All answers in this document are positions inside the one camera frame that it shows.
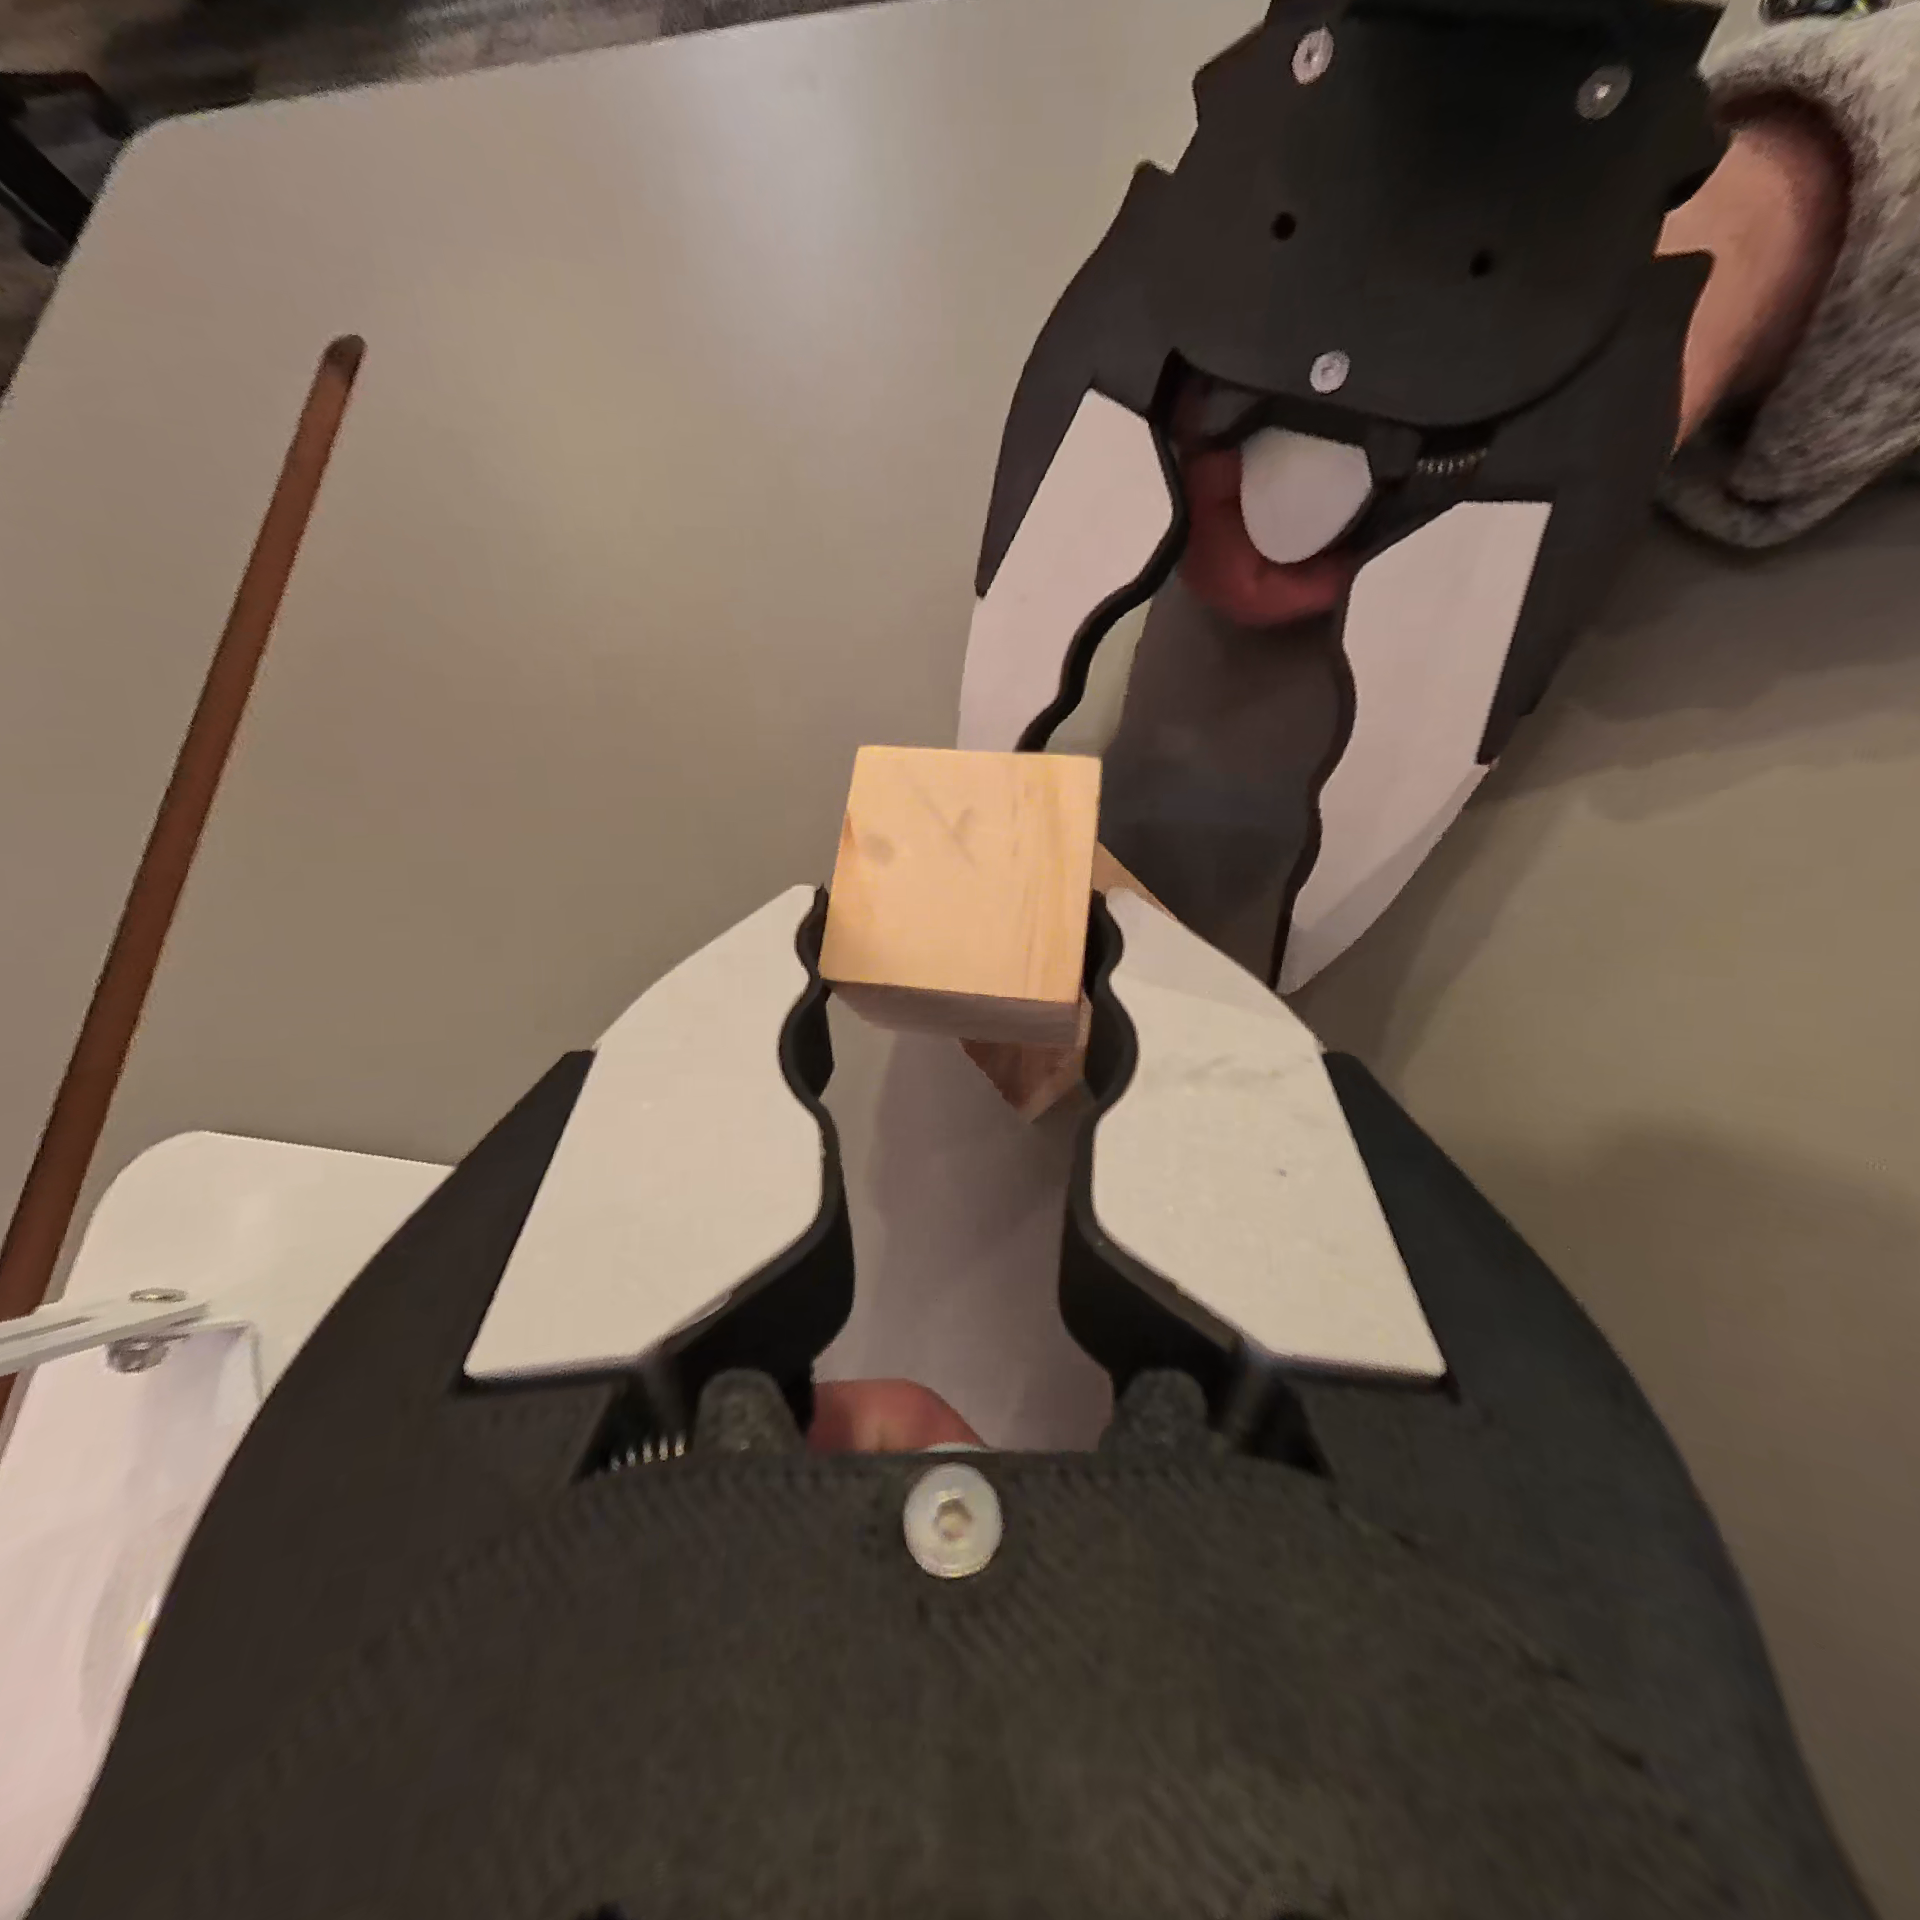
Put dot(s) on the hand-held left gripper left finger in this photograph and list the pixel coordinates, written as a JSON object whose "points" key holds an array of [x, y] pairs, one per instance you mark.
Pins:
{"points": [[662, 1185]]}

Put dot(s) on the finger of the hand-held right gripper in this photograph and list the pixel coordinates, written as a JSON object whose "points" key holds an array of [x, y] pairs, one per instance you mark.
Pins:
{"points": [[1424, 721], [1050, 571]]}

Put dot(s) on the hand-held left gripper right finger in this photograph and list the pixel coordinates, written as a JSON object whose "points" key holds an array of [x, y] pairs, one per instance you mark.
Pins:
{"points": [[1275, 1200]]}

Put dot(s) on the wooden cube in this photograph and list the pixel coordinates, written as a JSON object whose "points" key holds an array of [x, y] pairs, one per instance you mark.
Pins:
{"points": [[1050, 1071], [961, 886]]}

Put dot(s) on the person's right forearm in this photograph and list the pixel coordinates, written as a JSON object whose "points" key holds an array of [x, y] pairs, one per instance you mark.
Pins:
{"points": [[1801, 378]]}

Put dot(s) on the white desk stand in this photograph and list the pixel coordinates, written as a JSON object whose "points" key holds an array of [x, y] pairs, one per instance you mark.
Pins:
{"points": [[136, 1426]]}

